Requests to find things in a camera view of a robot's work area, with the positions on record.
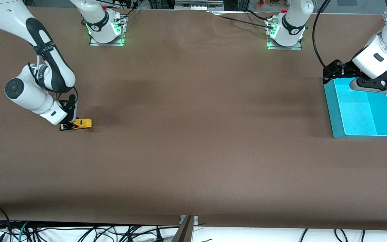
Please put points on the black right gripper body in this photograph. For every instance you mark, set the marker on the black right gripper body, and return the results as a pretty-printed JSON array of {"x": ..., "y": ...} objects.
[{"x": 71, "y": 116}]

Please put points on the yellow toy beetle car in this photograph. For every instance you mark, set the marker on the yellow toy beetle car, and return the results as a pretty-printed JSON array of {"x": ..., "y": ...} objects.
[{"x": 84, "y": 123}]

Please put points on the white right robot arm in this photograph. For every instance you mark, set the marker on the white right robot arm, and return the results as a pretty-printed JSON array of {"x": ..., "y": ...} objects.
[{"x": 18, "y": 20}]

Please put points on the teal plastic bin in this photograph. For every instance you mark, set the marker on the teal plastic bin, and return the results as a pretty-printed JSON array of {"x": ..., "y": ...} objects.
[{"x": 361, "y": 117}]

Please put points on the orange background item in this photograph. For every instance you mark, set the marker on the orange background item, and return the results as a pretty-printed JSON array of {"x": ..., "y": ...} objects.
[{"x": 260, "y": 4}]

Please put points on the brown table cover sheet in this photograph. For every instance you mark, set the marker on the brown table cover sheet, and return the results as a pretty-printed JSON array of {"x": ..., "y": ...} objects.
[{"x": 193, "y": 151}]

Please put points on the white power strip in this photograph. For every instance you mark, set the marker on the white power strip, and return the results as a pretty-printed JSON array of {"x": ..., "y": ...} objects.
[{"x": 202, "y": 7}]

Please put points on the dark wooden beam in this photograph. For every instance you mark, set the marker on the dark wooden beam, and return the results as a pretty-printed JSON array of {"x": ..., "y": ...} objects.
[{"x": 184, "y": 232}]

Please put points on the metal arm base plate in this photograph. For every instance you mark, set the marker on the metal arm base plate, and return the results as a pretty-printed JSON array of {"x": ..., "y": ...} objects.
[
  {"x": 297, "y": 47},
  {"x": 108, "y": 43}
]

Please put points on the metal table corner bracket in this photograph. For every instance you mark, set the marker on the metal table corner bracket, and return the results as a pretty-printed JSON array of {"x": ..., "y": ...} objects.
[{"x": 386, "y": 17}]

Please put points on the metal rack frame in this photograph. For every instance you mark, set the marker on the metal rack frame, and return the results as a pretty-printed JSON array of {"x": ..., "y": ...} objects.
[{"x": 200, "y": 2}]

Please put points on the metal table edge bracket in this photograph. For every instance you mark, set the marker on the metal table edge bracket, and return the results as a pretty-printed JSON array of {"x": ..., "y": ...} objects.
[{"x": 196, "y": 219}]

